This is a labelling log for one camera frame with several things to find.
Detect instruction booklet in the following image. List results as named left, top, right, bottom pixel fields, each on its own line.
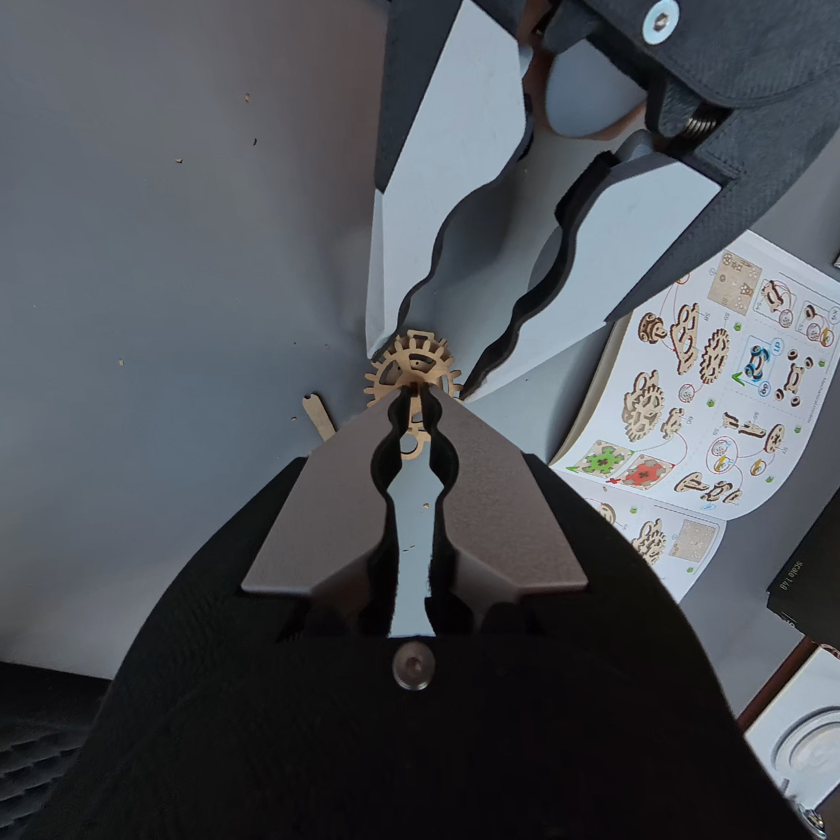
left=550, top=230, right=840, bottom=603

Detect wooden gear assembly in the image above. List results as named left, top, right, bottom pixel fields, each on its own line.
left=364, top=330, right=463, bottom=462

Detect grey desk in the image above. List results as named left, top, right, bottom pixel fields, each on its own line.
left=0, top=0, right=840, bottom=719

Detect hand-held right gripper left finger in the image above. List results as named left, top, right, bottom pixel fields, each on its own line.
left=241, top=392, right=403, bottom=636

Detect black kit box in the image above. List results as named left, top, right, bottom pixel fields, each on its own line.
left=766, top=489, right=840, bottom=643

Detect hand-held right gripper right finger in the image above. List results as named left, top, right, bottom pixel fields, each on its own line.
left=420, top=388, right=589, bottom=636

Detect black quilted pad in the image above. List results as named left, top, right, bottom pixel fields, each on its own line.
left=0, top=658, right=114, bottom=840

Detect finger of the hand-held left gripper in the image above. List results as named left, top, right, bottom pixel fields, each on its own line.
left=459, top=128, right=729, bottom=403
left=364, top=0, right=536, bottom=361

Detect small wooden stick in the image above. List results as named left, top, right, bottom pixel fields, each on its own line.
left=302, top=392, right=337, bottom=439

